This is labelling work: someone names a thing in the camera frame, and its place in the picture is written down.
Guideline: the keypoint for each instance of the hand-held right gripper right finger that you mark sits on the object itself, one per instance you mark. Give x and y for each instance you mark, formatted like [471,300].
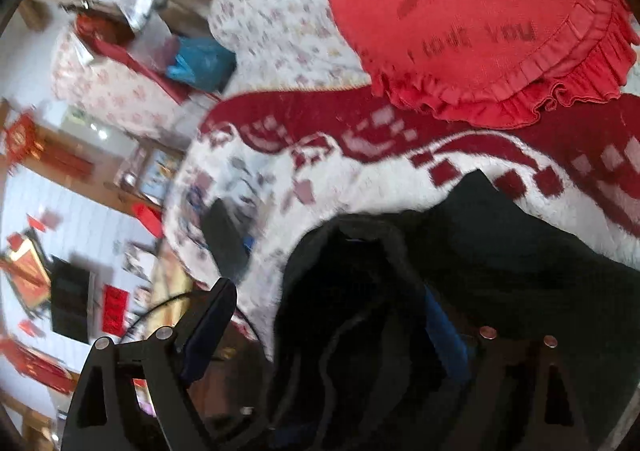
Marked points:
[445,331]

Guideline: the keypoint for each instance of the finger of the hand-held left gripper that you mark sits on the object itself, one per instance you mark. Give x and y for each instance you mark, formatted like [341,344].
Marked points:
[225,241]

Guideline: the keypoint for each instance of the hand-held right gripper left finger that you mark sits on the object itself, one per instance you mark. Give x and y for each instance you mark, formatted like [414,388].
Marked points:
[210,326]

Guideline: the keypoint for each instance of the black pants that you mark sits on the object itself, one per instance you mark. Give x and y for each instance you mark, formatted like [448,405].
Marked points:
[500,241]

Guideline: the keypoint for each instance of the red box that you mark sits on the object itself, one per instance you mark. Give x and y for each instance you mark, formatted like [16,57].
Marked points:
[147,218]

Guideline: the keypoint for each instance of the black television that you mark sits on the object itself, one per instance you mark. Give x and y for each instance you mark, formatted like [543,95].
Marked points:
[70,301]

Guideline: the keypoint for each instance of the red and white plush blanket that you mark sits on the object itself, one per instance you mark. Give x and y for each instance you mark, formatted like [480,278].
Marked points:
[390,181]

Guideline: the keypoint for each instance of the floral cloth covered furniture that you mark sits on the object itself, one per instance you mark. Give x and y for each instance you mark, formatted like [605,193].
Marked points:
[120,96]

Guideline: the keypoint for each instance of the blue plastic bag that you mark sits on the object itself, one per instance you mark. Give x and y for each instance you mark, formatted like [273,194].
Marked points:
[200,63]

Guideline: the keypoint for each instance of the floral print quilt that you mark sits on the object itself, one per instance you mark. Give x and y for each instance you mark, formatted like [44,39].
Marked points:
[280,6]

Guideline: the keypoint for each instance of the silver plastic bag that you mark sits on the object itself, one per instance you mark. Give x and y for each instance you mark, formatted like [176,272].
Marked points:
[140,1]

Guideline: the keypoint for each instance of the red heart ruffled pillow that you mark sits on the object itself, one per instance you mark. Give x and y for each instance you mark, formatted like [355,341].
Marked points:
[475,6]

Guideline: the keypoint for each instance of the red paper wall sticker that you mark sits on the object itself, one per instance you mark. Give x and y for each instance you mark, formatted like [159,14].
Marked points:
[115,311]

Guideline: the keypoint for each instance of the red knot wall ornament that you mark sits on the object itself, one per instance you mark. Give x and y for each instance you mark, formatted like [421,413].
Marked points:
[20,138]

